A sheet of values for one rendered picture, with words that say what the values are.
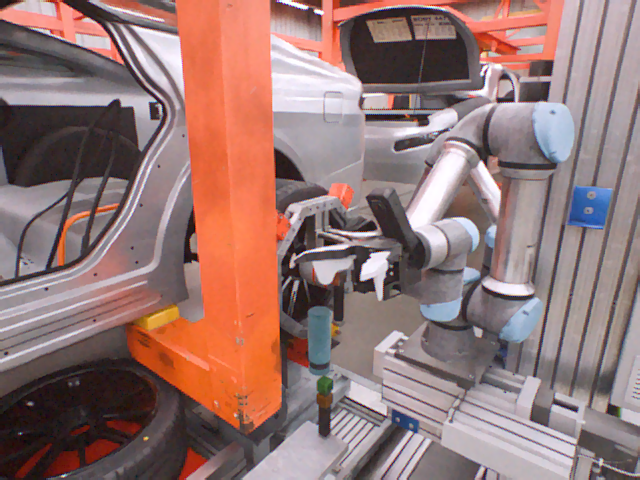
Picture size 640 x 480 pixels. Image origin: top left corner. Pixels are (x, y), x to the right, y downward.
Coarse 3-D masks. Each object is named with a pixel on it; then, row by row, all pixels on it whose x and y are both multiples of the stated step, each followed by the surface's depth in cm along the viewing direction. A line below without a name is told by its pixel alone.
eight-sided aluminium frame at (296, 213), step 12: (300, 204) 149; (312, 204) 150; (324, 204) 156; (336, 204) 162; (288, 216) 147; (300, 216) 145; (336, 216) 172; (348, 216) 171; (288, 240) 144; (288, 324) 152; (300, 324) 166; (300, 336) 160
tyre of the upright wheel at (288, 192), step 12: (276, 180) 165; (288, 180) 165; (276, 192) 151; (288, 192) 151; (300, 192) 156; (312, 192) 162; (324, 192) 169; (276, 204) 147; (288, 204) 152; (324, 300) 184; (288, 336) 168
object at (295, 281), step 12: (300, 228) 195; (336, 228) 181; (300, 240) 198; (324, 240) 188; (288, 252) 161; (300, 252) 174; (288, 264) 162; (288, 276) 164; (300, 276) 172; (288, 288) 194; (300, 288) 191; (312, 288) 188; (324, 288) 186; (288, 300) 168; (300, 300) 185; (312, 300) 183; (288, 312) 168; (300, 312) 177
